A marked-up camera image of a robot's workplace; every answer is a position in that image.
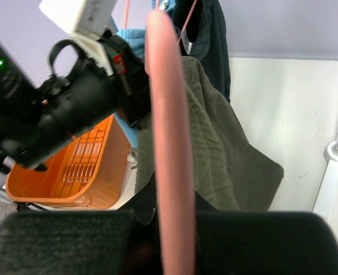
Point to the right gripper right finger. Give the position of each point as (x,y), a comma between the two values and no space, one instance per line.
(265,243)

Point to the dark navy shorts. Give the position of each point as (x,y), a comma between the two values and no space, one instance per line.
(205,40)

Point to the orange plastic laundry basket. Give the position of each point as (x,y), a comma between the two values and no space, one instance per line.
(87,174)

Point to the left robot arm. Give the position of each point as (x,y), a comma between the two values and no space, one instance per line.
(36,123)

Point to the pink hanger of navy shorts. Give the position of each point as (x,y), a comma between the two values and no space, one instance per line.
(186,21)

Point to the pink hanger of green shorts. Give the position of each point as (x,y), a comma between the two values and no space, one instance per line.
(172,146)

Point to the pink hanger of blue shorts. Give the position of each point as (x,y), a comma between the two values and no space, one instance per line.
(126,11)

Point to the olive green shorts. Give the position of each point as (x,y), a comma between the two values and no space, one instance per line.
(229,173)

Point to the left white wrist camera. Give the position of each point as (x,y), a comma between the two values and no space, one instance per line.
(85,21)

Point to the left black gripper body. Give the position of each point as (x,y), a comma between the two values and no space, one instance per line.
(106,78)

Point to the light blue shorts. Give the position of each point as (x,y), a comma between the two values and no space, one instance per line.
(136,40)

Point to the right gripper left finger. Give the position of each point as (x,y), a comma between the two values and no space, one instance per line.
(62,242)

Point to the white metal clothes rack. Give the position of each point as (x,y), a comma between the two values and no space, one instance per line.
(328,189)

